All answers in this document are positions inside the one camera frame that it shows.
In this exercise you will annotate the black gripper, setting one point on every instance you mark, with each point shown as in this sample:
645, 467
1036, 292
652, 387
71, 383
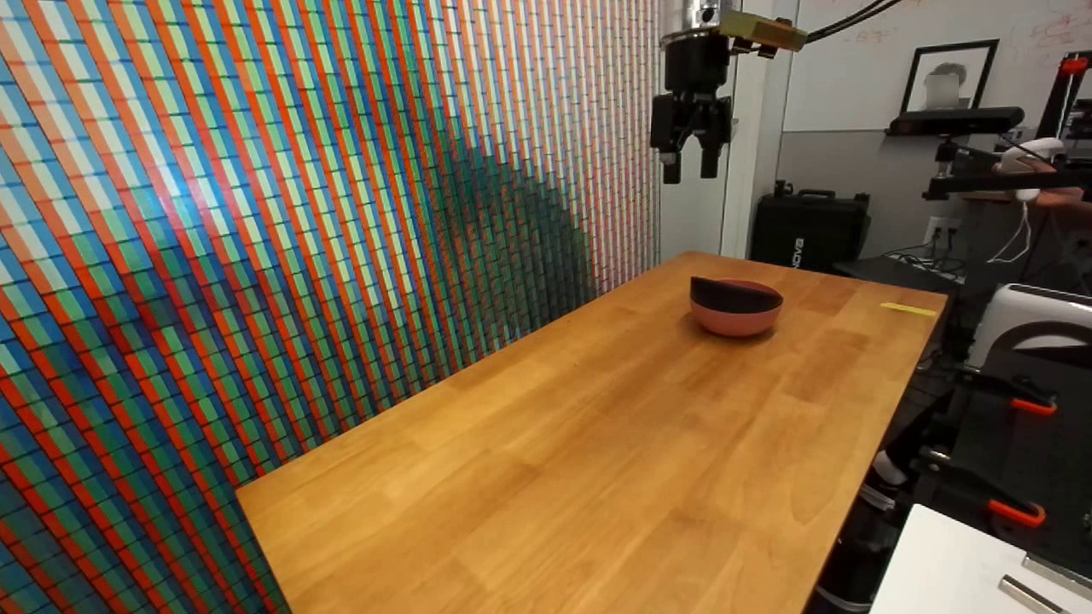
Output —
695, 70

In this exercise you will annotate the dark red bowl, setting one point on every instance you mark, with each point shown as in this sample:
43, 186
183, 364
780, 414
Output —
735, 296

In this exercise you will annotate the pink bowl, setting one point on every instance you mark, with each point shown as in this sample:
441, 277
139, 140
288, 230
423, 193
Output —
735, 327

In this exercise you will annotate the black hard case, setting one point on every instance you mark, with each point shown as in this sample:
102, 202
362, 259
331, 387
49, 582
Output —
805, 228

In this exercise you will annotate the framed portrait picture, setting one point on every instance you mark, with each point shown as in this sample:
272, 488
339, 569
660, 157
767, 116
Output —
950, 80

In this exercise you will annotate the yellow tape strip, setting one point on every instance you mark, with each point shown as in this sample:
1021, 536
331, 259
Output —
908, 307

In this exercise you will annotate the red black stand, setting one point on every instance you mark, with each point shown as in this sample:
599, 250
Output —
1076, 66

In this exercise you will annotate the orange black bar clamp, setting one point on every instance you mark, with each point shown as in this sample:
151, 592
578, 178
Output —
1029, 409
1012, 514

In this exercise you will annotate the black perforated breadboard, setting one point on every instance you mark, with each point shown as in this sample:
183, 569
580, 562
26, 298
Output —
1059, 467

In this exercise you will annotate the white sheet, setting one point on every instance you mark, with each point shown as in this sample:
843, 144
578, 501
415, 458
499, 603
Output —
942, 569

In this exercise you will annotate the small metal bar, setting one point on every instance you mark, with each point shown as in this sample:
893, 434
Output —
1029, 594

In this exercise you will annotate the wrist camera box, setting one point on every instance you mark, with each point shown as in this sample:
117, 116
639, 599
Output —
761, 32

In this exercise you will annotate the black stereo camera bar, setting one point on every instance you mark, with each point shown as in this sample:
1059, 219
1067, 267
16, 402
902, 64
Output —
957, 122

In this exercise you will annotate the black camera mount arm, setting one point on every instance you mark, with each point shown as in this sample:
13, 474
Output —
976, 172

